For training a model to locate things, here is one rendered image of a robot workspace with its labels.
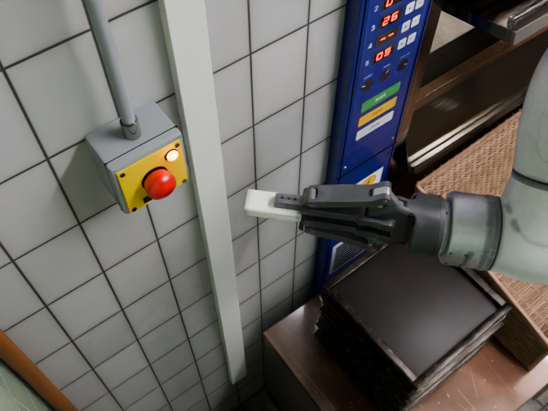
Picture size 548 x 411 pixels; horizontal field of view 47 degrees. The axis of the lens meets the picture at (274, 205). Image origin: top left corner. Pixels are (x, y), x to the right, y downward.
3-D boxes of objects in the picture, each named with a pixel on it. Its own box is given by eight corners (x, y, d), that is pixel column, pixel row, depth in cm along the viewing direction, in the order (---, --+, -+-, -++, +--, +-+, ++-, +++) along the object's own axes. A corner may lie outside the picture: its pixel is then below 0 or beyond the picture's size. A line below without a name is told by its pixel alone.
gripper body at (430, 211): (449, 236, 71) (366, 225, 71) (433, 271, 78) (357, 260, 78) (449, 181, 75) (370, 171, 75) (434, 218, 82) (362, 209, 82)
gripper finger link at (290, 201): (315, 213, 76) (316, 199, 74) (274, 207, 77) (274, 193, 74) (316, 202, 77) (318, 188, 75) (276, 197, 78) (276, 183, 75)
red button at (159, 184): (140, 189, 81) (134, 171, 78) (167, 174, 83) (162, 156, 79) (154, 209, 80) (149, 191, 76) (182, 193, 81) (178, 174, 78)
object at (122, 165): (100, 182, 86) (81, 134, 77) (165, 147, 89) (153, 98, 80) (128, 219, 82) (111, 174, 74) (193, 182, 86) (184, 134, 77)
